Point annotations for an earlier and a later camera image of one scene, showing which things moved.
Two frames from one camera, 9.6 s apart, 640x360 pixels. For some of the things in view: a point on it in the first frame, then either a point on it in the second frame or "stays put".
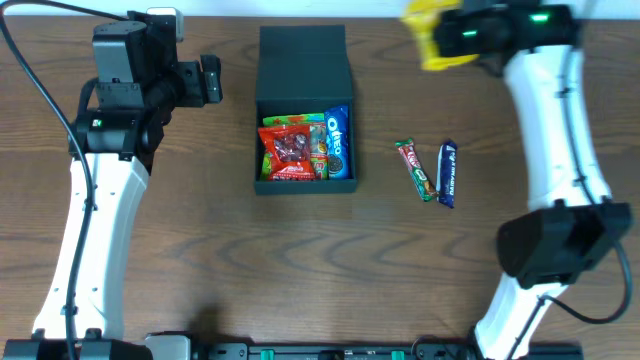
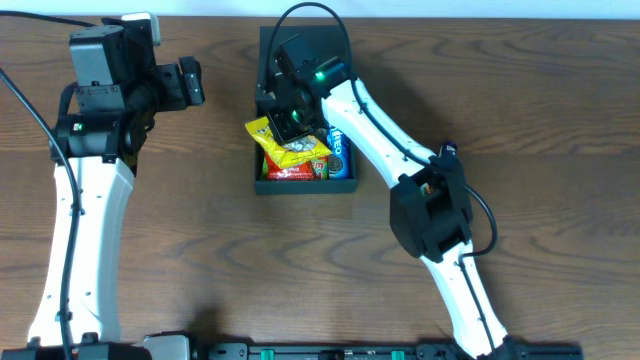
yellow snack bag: (421, 16) → (299, 150)
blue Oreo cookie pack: (337, 142) stays put
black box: (304, 69) stays put
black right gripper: (451, 32) → (288, 126)
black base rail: (383, 351) stays put
